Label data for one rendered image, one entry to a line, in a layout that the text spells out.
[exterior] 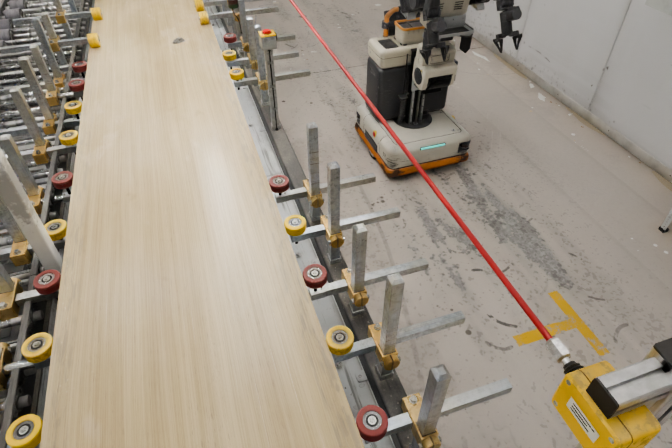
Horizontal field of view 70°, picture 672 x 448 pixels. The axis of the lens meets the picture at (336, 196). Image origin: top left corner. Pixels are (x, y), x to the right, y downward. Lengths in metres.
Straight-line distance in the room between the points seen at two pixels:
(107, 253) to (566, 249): 2.48
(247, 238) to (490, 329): 1.44
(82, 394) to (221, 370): 0.36
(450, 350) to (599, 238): 1.29
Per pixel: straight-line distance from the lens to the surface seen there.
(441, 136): 3.37
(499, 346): 2.62
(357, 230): 1.43
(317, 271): 1.59
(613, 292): 3.08
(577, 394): 0.56
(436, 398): 1.21
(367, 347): 1.51
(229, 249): 1.70
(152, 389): 1.45
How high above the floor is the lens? 2.11
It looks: 41 degrees down
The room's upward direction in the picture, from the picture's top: straight up
